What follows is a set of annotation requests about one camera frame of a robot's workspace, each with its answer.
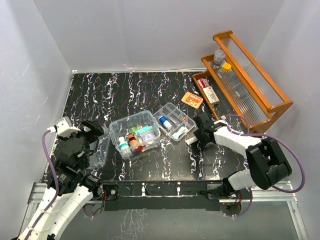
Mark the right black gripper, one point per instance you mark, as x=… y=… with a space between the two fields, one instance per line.
x=198 y=134

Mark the orange plaster packet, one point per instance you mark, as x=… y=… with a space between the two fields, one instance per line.
x=192 y=100

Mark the clear jar on shelf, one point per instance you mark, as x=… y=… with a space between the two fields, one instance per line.
x=219 y=57

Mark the beige medicine box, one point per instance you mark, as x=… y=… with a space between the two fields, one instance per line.
x=211 y=95

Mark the metal frame rail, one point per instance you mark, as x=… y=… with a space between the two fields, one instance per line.
x=168 y=195

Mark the clear first aid box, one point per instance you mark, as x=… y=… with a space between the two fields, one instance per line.
x=121 y=128

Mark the green wind oil box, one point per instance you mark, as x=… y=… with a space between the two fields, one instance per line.
x=134 y=129

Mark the teal bandage packet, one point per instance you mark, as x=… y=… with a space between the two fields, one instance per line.
x=144 y=129

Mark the white blue gauze packet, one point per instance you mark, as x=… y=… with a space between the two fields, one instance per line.
x=147 y=136

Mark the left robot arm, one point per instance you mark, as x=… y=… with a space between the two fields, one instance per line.
x=68 y=189

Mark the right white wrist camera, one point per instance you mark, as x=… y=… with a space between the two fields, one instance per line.
x=222 y=121

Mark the red white medicine box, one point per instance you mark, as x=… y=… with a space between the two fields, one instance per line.
x=203 y=82

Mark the orange wooden shelf rack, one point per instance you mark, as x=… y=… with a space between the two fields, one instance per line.
x=246 y=85

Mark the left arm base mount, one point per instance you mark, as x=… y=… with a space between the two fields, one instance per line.
x=100 y=191

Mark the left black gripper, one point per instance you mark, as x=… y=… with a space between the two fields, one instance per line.
x=96 y=130

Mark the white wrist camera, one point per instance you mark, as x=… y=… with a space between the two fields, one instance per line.
x=222 y=121
x=63 y=127

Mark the clear compartment organizer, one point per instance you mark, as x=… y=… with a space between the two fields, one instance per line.
x=174 y=116

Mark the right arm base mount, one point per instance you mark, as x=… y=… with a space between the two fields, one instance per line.
x=225 y=191

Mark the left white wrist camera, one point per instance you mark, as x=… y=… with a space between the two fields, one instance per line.
x=63 y=127

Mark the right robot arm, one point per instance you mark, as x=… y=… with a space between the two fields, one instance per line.
x=267 y=164

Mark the yellow capped bottle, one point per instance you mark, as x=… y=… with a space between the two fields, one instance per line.
x=226 y=66

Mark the blue white spray bottle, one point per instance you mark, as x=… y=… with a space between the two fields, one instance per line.
x=163 y=120

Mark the white green capped bottle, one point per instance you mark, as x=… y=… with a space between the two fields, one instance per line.
x=123 y=144

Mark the orange brown medicine bottle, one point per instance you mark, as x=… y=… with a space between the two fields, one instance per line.
x=132 y=141

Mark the clear box lid with handle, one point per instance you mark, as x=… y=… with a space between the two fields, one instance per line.
x=100 y=147

